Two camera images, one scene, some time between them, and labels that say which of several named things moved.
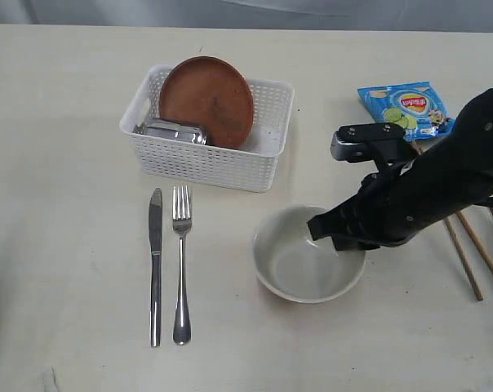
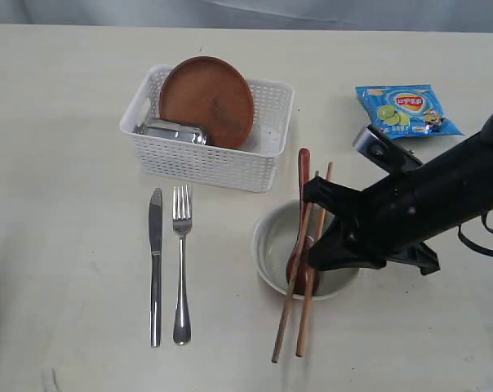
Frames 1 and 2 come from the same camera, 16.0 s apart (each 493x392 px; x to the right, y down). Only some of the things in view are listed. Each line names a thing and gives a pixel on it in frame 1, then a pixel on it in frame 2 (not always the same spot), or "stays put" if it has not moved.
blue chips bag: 414,105 stays put
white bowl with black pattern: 300,268 stays put
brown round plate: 211,92 stays put
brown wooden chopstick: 482,254 -> 318,232
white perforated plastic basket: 248,167 stays put
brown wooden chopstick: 477,291 -> 293,277
